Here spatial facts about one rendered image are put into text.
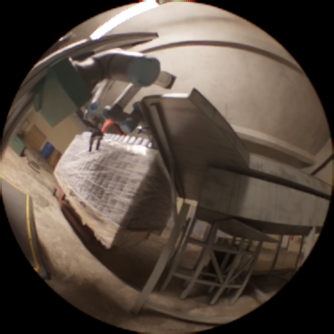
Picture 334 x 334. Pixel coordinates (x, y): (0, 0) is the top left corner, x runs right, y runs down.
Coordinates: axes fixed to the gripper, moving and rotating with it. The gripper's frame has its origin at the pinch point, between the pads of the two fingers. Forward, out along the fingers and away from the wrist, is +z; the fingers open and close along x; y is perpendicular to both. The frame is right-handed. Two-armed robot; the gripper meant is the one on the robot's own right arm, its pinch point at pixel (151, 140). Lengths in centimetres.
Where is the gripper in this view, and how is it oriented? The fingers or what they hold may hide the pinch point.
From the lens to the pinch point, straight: 81.6
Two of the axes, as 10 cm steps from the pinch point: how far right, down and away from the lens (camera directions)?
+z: 1.5, 4.7, 8.7
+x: 9.1, 2.9, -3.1
